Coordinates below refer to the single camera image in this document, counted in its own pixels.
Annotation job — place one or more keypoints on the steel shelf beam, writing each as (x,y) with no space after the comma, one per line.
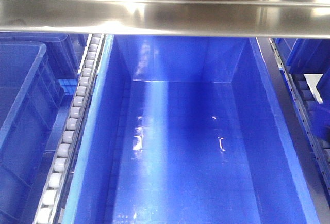
(245,18)

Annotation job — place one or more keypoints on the large blue bin centre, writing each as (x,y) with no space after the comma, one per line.
(187,130)

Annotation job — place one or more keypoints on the blue bin left side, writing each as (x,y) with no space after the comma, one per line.
(30,99)

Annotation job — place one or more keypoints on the blue bin right side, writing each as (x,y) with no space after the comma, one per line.
(304,56)

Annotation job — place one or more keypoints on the roller track right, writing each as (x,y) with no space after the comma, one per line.
(303,92)

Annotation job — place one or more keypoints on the white roller track left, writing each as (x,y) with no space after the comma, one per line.
(49,206)

